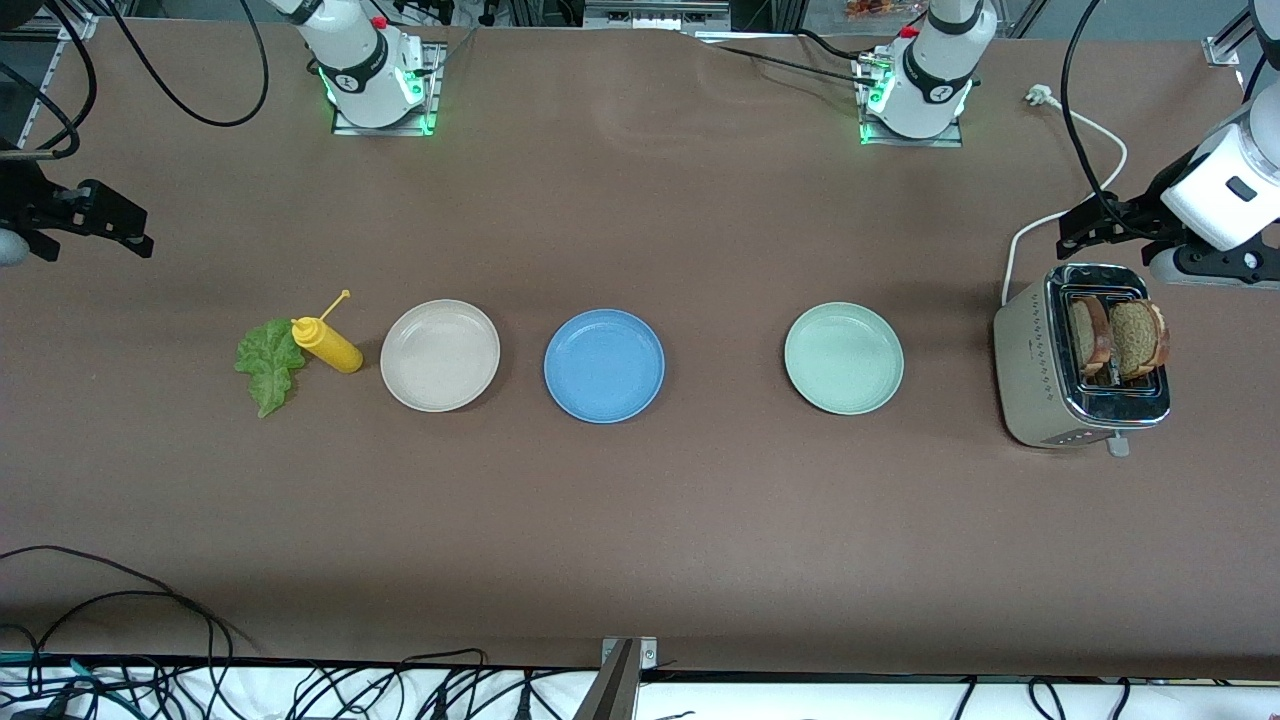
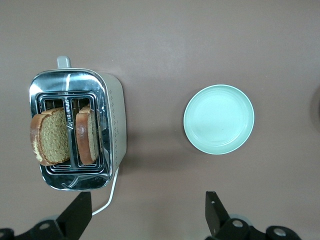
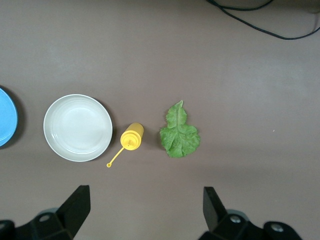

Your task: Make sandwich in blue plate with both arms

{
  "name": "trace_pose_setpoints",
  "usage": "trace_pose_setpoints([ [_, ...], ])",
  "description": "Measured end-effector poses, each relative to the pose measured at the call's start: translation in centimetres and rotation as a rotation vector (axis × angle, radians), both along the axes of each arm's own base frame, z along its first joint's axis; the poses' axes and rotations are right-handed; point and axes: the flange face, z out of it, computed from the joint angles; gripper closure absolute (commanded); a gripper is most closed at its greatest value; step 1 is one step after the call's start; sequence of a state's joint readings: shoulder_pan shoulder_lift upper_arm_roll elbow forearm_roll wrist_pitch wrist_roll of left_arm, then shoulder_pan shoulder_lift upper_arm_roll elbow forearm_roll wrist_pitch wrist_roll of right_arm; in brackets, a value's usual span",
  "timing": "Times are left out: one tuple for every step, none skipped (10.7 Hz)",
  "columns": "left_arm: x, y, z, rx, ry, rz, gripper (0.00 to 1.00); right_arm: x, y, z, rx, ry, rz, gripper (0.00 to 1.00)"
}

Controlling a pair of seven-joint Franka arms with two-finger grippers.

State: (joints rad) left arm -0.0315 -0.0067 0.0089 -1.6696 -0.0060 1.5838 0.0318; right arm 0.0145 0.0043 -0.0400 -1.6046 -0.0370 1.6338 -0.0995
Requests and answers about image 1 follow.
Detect black arm base cable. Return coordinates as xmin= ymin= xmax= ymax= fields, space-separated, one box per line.
xmin=700 ymin=30 xmax=881 ymax=86

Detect beige round plate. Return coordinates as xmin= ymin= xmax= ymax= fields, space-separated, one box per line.
xmin=380 ymin=299 xmax=501 ymax=413

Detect green lettuce leaf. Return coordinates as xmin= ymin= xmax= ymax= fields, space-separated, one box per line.
xmin=234 ymin=318 xmax=308 ymax=419

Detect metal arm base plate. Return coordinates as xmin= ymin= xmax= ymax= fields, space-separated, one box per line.
xmin=858 ymin=50 xmax=966 ymax=148
xmin=330 ymin=40 xmax=446 ymax=136

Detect brown bread slice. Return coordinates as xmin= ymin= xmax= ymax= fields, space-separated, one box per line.
xmin=1108 ymin=300 xmax=1171 ymax=379
xmin=1066 ymin=296 xmax=1113 ymax=373

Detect blue round plate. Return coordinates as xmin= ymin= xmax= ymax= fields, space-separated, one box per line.
xmin=543 ymin=308 xmax=666 ymax=424

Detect silver two-slot toaster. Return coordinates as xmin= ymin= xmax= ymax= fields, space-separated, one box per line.
xmin=993 ymin=263 xmax=1173 ymax=459

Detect white toaster power cord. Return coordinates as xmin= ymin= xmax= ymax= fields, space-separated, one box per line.
xmin=1001 ymin=84 xmax=1129 ymax=306

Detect metal table edge bracket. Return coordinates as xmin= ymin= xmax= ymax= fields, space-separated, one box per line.
xmin=575 ymin=637 xmax=658 ymax=720

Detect tangled black floor cables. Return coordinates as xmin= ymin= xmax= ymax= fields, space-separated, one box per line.
xmin=0 ymin=640 xmax=1280 ymax=720

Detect black looped table cable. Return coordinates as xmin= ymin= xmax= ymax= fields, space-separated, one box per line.
xmin=0 ymin=545 xmax=256 ymax=661

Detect aluminium corner bracket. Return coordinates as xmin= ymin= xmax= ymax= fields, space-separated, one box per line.
xmin=1205 ymin=0 xmax=1256 ymax=66
xmin=55 ymin=0 xmax=101 ymax=41

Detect yellow mustard squeeze bottle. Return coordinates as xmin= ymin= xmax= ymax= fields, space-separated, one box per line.
xmin=291 ymin=290 xmax=364 ymax=375

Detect aluminium frame rail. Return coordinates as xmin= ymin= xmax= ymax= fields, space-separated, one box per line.
xmin=583 ymin=0 xmax=731 ymax=31

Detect light green round plate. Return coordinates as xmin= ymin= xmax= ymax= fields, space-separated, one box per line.
xmin=784 ymin=302 xmax=905 ymax=416

